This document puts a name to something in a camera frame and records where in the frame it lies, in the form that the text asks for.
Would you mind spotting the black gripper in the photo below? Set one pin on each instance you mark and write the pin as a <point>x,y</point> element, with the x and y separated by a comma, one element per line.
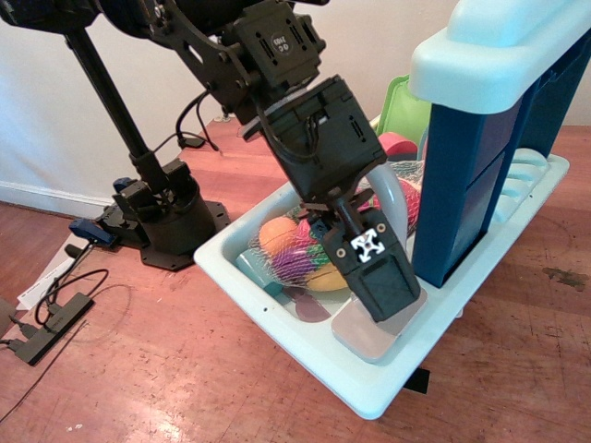
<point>323,140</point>

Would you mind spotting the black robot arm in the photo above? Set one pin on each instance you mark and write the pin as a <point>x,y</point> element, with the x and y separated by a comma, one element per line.
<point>259,60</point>

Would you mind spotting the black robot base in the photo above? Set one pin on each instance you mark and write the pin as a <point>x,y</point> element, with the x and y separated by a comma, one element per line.
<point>162,213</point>

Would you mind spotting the net bag of toy food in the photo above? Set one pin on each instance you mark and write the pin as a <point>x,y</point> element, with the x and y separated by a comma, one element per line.
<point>285,252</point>

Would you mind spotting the light blue toy sink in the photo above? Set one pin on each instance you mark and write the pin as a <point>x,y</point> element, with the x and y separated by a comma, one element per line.
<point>301,323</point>

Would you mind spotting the black tape piece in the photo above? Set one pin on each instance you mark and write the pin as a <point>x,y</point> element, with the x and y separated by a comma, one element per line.
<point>418,381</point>

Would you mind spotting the pink toy bowl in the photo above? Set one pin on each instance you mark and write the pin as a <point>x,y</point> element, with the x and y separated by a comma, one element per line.
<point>397,147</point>

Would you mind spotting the green toy lid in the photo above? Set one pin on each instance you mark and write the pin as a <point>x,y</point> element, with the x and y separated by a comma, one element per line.
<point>403,113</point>

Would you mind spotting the blue toy kitchen cabinet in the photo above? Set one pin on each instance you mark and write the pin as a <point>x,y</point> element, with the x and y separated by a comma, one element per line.
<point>502,75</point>

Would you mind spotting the blue clamp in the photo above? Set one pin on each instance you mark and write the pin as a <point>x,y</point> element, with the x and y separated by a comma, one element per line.
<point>87,229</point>

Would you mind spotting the white paper sheet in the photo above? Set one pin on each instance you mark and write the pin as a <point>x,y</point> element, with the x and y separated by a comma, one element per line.
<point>57,264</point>

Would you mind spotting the black usb hub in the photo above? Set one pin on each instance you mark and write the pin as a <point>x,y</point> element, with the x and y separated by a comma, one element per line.
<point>46,337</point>

